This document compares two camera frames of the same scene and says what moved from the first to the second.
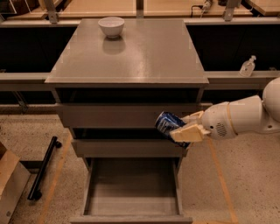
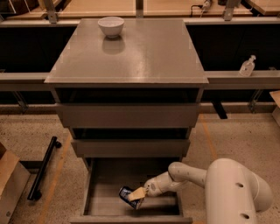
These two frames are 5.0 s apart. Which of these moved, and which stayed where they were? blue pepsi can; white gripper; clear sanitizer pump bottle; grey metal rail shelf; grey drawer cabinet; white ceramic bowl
Moved: white gripper; blue pepsi can
Stayed: white ceramic bowl; grey drawer cabinet; clear sanitizer pump bottle; grey metal rail shelf
